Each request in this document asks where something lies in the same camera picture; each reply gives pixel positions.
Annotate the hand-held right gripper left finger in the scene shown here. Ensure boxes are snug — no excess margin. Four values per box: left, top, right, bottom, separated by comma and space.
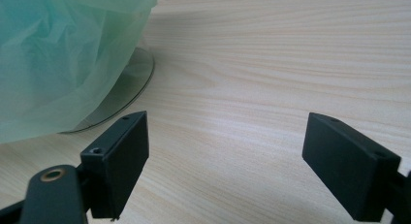
79, 110, 150, 222

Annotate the green plastic bag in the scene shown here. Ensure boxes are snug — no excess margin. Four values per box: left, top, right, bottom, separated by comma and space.
0, 0, 159, 144

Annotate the round grey base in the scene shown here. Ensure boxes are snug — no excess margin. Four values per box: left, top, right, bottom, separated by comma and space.
57, 47, 156, 135

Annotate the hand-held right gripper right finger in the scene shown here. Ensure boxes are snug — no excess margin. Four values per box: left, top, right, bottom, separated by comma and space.
301, 112, 402, 223

